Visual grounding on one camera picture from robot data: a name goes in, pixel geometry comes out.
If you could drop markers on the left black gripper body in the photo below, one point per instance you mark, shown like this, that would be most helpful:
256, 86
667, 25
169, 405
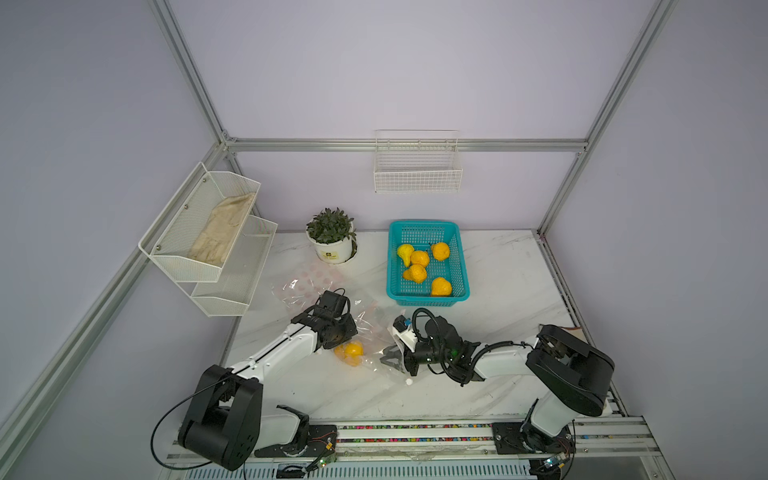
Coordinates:
344, 330

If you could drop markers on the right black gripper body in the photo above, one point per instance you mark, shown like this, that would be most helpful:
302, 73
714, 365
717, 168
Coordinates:
425, 352

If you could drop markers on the clear zip-top bag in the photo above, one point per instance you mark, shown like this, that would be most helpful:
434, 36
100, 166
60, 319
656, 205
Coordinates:
381, 354
304, 285

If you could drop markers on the yellow pear bag bottom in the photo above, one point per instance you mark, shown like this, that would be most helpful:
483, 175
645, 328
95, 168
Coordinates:
350, 353

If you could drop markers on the yellow pear bag top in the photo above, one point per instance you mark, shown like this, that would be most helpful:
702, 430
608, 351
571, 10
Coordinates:
415, 273

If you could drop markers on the orange yellow pear bag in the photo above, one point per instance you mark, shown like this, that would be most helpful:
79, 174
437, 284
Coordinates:
440, 251

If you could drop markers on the bright yellow pear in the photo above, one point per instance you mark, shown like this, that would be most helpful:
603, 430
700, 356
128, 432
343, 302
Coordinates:
404, 253

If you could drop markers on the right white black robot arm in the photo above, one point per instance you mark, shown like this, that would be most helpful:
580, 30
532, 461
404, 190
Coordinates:
577, 375

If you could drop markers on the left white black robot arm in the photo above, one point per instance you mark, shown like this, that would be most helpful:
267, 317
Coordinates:
225, 422

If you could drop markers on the potted green plant white pot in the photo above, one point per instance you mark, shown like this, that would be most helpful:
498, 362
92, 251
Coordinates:
333, 236

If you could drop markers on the white mesh lower shelf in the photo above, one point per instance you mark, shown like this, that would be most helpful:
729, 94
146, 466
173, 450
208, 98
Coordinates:
232, 294

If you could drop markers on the white mesh shelf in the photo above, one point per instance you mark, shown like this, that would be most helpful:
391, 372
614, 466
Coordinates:
232, 294
174, 242

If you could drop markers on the teal plastic basket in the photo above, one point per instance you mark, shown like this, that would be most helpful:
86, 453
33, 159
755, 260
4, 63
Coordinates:
421, 234

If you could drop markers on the beige cloth in shelf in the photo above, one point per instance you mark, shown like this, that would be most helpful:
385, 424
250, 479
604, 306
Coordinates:
219, 231

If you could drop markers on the white mesh upper shelf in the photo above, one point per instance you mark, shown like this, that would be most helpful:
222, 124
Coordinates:
174, 242

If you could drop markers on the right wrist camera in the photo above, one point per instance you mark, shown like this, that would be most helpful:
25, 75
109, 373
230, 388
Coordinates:
404, 334

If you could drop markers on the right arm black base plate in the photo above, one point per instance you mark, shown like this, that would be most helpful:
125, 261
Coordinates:
522, 438

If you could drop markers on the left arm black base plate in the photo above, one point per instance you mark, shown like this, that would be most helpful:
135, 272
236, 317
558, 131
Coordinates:
308, 445

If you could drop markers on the white wire wall basket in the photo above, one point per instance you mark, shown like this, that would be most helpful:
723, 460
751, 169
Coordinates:
411, 161

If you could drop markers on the aluminium rail with coloured beads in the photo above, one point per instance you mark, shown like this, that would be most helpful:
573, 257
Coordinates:
611, 436

